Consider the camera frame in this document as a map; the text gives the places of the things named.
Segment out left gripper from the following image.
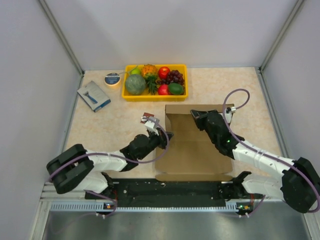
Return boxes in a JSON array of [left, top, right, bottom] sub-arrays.
[[137, 127, 173, 160]]

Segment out brown cardboard box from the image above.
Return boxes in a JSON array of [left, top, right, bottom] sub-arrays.
[[155, 104, 233, 182]]

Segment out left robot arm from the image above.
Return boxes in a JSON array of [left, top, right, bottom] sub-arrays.
[[46, 130, 174, 199]]

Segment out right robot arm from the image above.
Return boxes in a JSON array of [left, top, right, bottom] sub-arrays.
[[190, 109, 320, 213]]

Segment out red card packet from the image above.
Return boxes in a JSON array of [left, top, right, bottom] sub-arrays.
[[140, 112, 155, 123]]

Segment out green avocado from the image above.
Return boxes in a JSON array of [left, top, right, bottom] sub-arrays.
[[168, 82, 185, 96]]

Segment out red pink fruit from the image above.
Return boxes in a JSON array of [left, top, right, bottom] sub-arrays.
[[157, 84, 170, 96]]

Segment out purple grape bunch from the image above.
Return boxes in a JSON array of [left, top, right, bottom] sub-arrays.
[[156, 70, 185, 86]]

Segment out red apple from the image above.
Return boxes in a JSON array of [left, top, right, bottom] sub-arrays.
[[158, 66, 171, 80]]

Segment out green pineapple leaves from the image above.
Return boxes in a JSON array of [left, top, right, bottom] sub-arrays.
[[145, 75, 158, 95]]

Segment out green netted melon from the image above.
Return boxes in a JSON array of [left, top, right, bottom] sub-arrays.
[[124, 74, 147, 96]]

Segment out tape roll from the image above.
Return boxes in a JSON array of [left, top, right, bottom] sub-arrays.
[[104, 72, 121, 89]]

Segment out blue razor package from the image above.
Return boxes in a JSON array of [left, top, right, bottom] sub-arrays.
[[77, 81, 111, 113]]

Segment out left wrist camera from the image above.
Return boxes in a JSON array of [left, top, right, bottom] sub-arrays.
[[141, 116, 159, 136]]

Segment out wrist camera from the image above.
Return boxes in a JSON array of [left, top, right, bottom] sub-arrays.
[[141, 116, 159, 136], [224, 106, 237, 123]]

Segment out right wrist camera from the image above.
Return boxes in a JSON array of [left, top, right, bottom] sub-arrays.
[[224, 106, 237, 123]]

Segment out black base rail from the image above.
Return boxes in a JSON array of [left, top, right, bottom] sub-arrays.
[[100, 178, 255, 208]]

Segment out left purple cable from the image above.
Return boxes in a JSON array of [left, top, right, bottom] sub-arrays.
[[47, 119, 171, 183]]

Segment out purple cable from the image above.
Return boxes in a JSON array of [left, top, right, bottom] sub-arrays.
[[47, 119, 171, 183], [222, 89, 320, 213]]

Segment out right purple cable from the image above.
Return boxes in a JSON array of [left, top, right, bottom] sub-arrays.
[[222, 89, 320, 213]]

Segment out white slotted cable duct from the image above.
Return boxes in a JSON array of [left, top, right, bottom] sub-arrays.
[[50, 201, 239, 213]]

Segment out right aluminium frame post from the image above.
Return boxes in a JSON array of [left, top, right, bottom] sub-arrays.
[[258, 0, 306, 74]]

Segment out aluminium frame post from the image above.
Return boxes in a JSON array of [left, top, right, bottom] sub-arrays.
[[258, 0, 306, 74], [37, 0, 85, 76]]

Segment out left aluminium frame post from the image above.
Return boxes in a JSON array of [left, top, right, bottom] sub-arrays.
[[37, 0, 85, 76]]

